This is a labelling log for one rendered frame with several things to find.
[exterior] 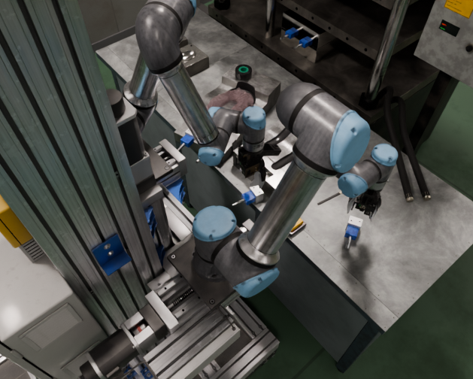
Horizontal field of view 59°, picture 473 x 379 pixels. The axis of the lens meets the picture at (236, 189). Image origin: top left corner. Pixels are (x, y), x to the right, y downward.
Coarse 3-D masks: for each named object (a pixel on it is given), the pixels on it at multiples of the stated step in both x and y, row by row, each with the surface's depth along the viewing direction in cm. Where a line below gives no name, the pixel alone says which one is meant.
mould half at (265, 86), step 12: (228, 72) 203; (252, 72) 203; (228, 84) 203; (252, 84) 198; (264, 84) 198; (276, 84) 198; (204, 96) 195; (264, 96) 195; (276, 96) 202; (228, 108) 190; (264, 108) 196; (180, 132) 187; (192, 144) 186; (228, 144) 182; (228, 156) 185
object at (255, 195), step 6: (252, 186) 169; (258, 186) 169; (246, 192) 169; (252, 192) 168; (258, 192) 167; (246, 198) 167; (252, 198) 167; (258, 198) 168; (234, 204) 167; (246, 204) 168
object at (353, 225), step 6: (348, 222) 159; (354, 222) 159; (360, 222) 159; (348, 228) 159; (354, 228) 159; (348, 234) 157; (354, 234) 157; (348, 240) 157; (354, 240) 159; (348, 246) 155
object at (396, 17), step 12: (216, 0) 257; (228, 0) 257; (396, 0) 164; (408, 0) 162; (396, 12) 166; (396, 24) 170; (384, 36) 177; (396, 36) 175; (384, 48) 180; (384, 60) 184; (372, 72) 192; (384, 72) 190; (372, 84) 195; (372, 96) 200; (372, 108) 205
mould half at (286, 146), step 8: (272, 128) 184; (280, 128) 183; (272, 136) 182; (288, 136) 180; (280, 144) 179; (288, 144) 178; (280, 152) 176; (288, 152) 176; (264, 160) 172; (272, 160) 173; (280, 168) 170; (272, 176) 168; (280, 176) 168; (264, 184) 169; (272, 184) 165; (264, 192) 173; (272, 192) 167
